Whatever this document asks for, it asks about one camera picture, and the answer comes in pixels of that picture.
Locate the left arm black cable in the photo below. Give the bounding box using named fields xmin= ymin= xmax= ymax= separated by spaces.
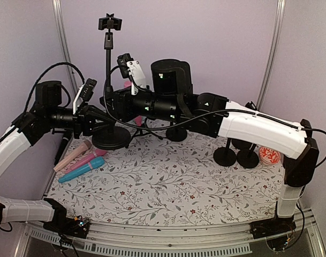
xmin=23 ymin=62 xmax=86 ymax=113

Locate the orange patterned small bowl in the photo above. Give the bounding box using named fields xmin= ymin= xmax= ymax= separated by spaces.
xmin=259 ymin=147 xmax=281 ymax=165

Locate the black tripod shock-mount stand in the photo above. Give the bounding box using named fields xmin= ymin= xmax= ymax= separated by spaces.
xmin=130 ymin=117 xmax=164 ymax=142

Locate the left aluminium frame post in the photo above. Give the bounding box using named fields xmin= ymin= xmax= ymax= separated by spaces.
xmin=51 ymin=0 xmax=85 ymax=115

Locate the floral table mat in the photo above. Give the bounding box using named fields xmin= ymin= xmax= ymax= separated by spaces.
xmin=48 ymin=131 xmax=284 ymax=226

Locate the right aluminium frame post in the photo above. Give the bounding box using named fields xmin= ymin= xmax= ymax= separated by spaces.
xmin=256 ymin=0 xmax=286 ymax=110

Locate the round stand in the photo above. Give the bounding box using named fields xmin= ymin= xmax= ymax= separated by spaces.
xmin=237 ymin=144 xmax=260 ymax=169
xmin=93 ymin=13 xmax=131 ymax=150
xmin=213 ymin=138 xmax=237 ymax=167
xmin=231 ymin=102 xmax=257 ymax=150
xmin=165 ymin=125 xmax=187 ymax=142

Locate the beige microphone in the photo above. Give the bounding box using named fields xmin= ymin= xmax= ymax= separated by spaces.
xmin=54 ymin=140 xmax=92 ymax=172

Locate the tall pink microphone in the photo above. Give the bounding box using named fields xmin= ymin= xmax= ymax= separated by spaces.
xmin=124 ymin=81 xmax=142 ymax=126

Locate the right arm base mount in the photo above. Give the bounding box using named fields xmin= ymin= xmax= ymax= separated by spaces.
xmin=249 ymin=216 xmax=296 ymax=239

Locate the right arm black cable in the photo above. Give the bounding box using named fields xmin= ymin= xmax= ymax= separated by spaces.
xmin=103 ymin=65 xmax=326 ymax=169

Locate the aluminium frame post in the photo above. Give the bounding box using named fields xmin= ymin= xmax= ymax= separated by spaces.
xmin=51 ymin=0 xmax=85 ymax=115
xmin=256 ymin=0 xmax=286 ymax=110

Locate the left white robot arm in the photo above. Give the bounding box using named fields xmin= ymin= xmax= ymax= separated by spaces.
xmin=0 ymin=79 xmax=127 ymax=232

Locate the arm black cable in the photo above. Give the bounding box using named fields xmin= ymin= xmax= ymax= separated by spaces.
xmin=103 ymin=65 xmax=326 ymax=169
xmin=23 ymin=62 xmax=86 ymax=113

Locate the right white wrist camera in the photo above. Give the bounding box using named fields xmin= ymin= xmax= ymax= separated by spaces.
xmin=117 ymin=53 xmax=147 ymax=95

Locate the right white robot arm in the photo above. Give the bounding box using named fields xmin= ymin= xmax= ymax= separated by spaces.
xmin=101 ymin=59 xmax=319 ymax=233

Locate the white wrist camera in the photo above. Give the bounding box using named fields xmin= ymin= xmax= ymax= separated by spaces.
xmin=117 ymin=53 xmax=147 ymax=95
xmin=72 ymin=78 xmax=97 ymax=115

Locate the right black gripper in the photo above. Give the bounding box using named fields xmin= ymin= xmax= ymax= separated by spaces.
xmin=99 ymin=86 xmax=180 ymax=123

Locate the short pink microphone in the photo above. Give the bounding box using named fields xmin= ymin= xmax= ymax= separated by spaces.
xmin=65 ymin=149 xmax=107 ymax=173

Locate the blue microphone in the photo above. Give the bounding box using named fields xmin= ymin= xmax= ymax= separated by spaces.
xmin=58 ymin=156 xmax=105 ymax=183

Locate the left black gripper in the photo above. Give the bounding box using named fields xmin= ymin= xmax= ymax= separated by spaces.
xmin=46 ymin=102 xmax=116 ymax=138

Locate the front aluminium rail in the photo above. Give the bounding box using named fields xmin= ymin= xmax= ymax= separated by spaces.
xmin=14 ymin=207 xmax=326 ymax=257

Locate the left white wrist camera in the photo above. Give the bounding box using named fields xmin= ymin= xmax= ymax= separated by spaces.
xmin=72 ymin=78 xmax=97 ymax=115

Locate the black microphone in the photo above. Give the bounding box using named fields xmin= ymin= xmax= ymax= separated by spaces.
xmin=54 ymin=132 xmax=72 ymax=165

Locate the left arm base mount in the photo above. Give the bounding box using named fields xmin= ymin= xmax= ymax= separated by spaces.
xmin=43 ymin=198 xmax=90 ymax=239

